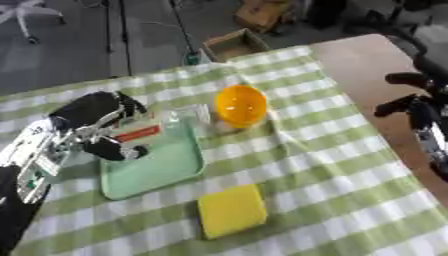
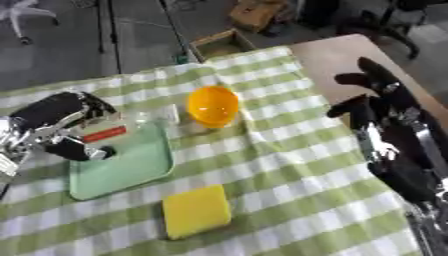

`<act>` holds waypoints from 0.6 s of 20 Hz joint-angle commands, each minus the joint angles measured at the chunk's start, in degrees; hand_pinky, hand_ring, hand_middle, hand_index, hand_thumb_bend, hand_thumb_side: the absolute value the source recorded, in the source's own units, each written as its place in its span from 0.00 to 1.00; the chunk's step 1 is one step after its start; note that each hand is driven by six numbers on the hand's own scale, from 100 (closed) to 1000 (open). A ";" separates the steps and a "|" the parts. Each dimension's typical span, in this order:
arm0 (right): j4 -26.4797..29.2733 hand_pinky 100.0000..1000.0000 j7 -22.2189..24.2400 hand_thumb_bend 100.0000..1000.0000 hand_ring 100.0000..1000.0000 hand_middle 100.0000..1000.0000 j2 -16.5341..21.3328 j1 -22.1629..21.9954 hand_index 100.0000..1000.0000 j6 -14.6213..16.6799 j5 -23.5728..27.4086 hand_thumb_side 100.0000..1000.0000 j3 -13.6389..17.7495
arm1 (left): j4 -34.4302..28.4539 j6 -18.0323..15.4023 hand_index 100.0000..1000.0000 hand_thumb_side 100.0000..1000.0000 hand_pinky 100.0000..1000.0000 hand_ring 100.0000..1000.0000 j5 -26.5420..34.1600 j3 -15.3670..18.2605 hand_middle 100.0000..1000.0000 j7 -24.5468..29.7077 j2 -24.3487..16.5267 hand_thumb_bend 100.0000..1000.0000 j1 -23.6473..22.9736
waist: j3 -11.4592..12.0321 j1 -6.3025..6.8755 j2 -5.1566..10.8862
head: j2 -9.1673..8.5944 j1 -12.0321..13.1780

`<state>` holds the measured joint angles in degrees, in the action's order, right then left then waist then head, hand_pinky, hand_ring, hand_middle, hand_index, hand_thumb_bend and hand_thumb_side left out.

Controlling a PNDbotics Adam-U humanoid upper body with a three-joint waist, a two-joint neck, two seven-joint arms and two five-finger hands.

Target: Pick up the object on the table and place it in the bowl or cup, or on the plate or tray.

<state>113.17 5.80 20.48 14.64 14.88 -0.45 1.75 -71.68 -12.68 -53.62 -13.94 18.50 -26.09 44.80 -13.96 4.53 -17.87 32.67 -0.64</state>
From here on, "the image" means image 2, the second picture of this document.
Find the black office chair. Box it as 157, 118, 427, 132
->
334, 0, 448, 60

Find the orange plastic bowl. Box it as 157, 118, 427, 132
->
185, 85, 242, 130

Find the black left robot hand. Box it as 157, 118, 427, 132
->
7, 91, 119, 163

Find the clear plastic box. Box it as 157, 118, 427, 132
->
73, 103, 182, 146

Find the pale green tray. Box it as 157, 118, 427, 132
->
66, 120, 177, 202

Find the black tripod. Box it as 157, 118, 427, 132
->
92, 0, 126, 75

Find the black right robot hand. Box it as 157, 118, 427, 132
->
325, 56, 448, 205

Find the closed brown cardboard box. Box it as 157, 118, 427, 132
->
227, 0, 293, 33

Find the thin black stand pole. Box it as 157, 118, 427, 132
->
155, 0, 193, 65

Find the white office chair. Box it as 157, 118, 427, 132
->
0, 0, 62, 46

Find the open tan cardboard box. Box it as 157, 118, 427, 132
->
187, 27, 259, 64

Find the yellow sponge block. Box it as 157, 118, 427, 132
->
161, 183, 235, 241

